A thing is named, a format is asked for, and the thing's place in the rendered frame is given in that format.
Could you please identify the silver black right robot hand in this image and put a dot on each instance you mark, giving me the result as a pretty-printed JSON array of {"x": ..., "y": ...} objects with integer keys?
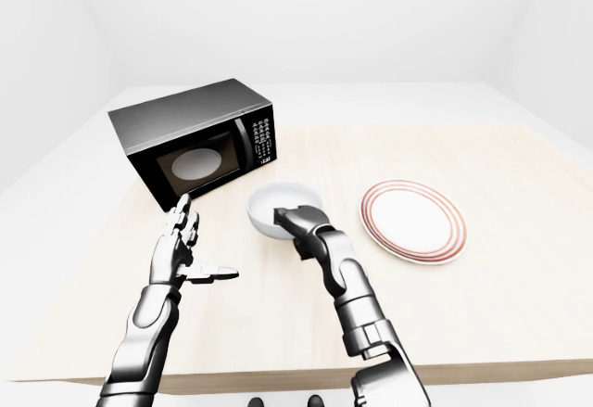
[{"x": 303, "y": 221}]

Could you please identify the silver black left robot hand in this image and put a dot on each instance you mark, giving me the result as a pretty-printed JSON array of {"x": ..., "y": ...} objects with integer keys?
[{"x": 171, "y": 249}]

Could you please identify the white bowl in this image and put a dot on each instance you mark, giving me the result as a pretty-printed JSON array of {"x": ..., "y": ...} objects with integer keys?
[{"x": 278, "y": 203}]

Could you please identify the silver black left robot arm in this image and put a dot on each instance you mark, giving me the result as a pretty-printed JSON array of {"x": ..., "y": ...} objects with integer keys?
[{"x": 139, "y": 337}]

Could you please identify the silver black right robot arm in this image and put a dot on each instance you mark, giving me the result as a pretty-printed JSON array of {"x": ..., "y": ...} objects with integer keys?
[{"x": 361, "y": 314}]

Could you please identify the white microwave turntable plate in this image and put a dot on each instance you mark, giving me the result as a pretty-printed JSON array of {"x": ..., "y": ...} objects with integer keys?
[{"x": 197, "y": 164}]

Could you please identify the white plate with red rings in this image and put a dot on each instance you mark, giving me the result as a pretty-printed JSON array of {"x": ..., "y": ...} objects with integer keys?
[{"x": 412, "y": 221}]

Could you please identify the black microwave oven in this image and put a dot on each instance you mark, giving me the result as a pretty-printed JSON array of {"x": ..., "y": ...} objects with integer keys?
[{"x": 194, "y": 138}]

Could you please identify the small dark rounded shape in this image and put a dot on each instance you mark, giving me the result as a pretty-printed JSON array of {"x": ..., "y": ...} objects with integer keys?
[
  {"x": 315, "y": 401},
  {"x": 255, "y": 402}
]

